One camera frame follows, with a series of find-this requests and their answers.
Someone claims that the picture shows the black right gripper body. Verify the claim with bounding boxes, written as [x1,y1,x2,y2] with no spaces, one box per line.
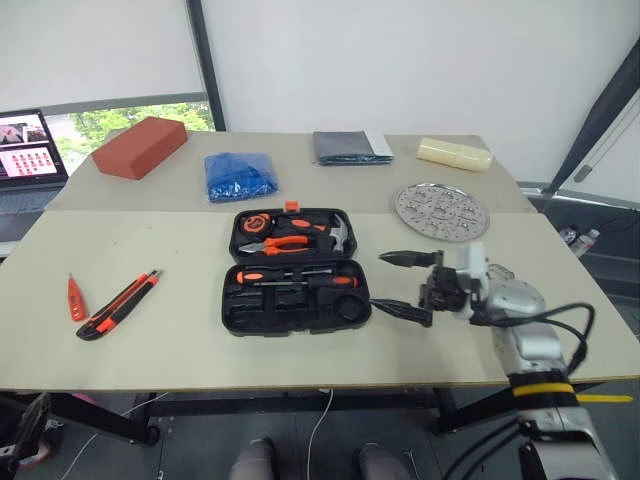
[417,249,474,315]

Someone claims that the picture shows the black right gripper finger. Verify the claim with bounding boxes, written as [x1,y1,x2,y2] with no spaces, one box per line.
[369,297,434,329]
[378,249,438,272]

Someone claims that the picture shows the cream cylindrical case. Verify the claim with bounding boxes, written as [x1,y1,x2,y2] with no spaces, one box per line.
[415,136,495,175]

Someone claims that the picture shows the black plastic tool case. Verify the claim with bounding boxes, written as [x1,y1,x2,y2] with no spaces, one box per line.
[220,200,374,338]

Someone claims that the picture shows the perforated round metal plate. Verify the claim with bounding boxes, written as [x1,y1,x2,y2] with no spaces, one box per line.
[393,181,491,243]

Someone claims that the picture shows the white card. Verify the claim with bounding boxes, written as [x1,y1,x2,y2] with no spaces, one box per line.
[364,129,394,158]

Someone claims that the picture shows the folded grey cloth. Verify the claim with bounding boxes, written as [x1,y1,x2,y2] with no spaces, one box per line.
[312,129,396,168]

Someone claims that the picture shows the dark rounded shape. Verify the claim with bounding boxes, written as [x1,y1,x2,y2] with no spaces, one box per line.
[356,441,412,480]
[228,436,277,480]

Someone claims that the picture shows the orange black tape measure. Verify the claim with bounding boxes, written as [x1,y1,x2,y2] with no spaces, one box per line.
[240,212,274,236]

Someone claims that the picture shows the blue plastic bag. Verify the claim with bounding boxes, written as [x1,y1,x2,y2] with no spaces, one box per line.
[202,151,282,205]

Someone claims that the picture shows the black diagonal beam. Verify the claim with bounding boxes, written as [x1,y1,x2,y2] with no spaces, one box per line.
[546,47,640,197]

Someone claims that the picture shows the orange black utility knife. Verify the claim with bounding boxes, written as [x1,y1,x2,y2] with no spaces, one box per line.
[75,269,165,343]

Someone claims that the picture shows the red-brown foam brick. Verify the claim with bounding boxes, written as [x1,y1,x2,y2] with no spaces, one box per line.
[90,115,189,181]

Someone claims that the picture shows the orange voltage tester pen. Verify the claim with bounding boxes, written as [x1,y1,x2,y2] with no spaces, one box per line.
[66,272,90,323]

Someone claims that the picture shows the dark elongated object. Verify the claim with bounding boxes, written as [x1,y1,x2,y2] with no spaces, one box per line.
[0,391,52,470]

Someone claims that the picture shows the open laptop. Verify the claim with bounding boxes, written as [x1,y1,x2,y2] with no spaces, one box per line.
[0,108,70,242]

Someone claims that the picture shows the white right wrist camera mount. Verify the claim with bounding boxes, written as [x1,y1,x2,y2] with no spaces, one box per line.
[455,241,494,322]

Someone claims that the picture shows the claw hammer orange black handle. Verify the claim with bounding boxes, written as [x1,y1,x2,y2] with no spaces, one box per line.
[273,213,353,254]

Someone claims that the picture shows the screwdriver with black handle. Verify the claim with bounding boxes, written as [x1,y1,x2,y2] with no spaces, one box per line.
[253,273,359,292]

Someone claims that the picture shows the orange handled pliers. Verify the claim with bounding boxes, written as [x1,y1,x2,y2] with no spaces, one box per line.
[237,234,315,258]

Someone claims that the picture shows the yellow strap on arm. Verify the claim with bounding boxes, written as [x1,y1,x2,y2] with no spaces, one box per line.
[509,381,635,404]

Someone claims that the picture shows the black table frame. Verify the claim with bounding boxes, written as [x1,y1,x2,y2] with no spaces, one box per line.
[47,384,516,447]

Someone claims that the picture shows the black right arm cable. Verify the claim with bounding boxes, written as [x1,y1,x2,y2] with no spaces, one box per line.
[469,301,597,377]

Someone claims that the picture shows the white hanging cable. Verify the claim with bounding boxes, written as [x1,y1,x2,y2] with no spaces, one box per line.
[305,387,336,480]

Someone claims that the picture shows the screwdriver with orange handle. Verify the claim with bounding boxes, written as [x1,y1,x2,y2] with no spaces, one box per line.
[234,267,335,286]

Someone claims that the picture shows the black window frame post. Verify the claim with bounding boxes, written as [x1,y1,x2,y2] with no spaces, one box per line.
[185,0,228,133]

